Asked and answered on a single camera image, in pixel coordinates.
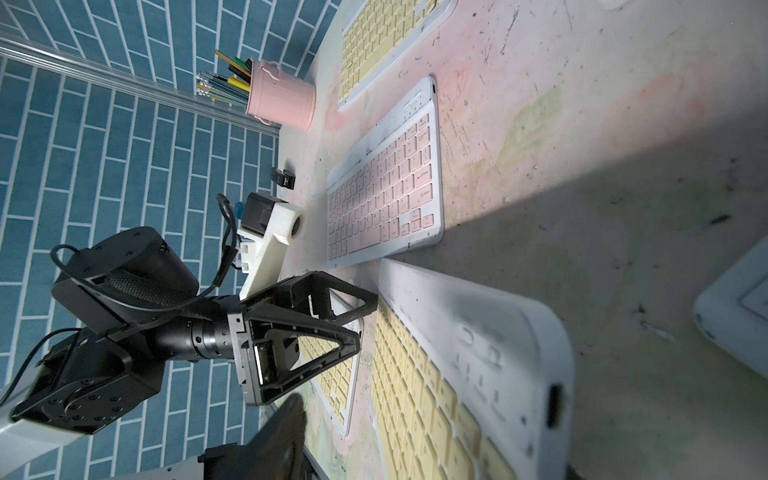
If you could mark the pink keyboard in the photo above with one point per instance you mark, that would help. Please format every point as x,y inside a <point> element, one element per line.
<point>386,196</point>

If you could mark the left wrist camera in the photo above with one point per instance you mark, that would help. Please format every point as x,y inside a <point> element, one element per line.
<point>267,228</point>

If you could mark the white keyboard right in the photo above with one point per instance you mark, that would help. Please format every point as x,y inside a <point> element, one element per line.
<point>732,312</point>

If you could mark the yellow keyboard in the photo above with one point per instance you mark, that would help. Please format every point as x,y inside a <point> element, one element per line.
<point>469,382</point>
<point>336,386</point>
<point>378,35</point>

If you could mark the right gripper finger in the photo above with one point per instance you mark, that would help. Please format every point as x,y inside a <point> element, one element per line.
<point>277,451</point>

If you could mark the pink pencil cup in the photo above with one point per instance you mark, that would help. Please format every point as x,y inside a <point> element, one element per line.
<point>278,97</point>

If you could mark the pencils in cup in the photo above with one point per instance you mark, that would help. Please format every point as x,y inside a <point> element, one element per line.
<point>232,86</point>

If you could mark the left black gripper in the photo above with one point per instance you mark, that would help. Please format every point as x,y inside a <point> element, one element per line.
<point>264,335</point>

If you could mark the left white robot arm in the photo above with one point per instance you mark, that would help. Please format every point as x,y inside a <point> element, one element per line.
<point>140,307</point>

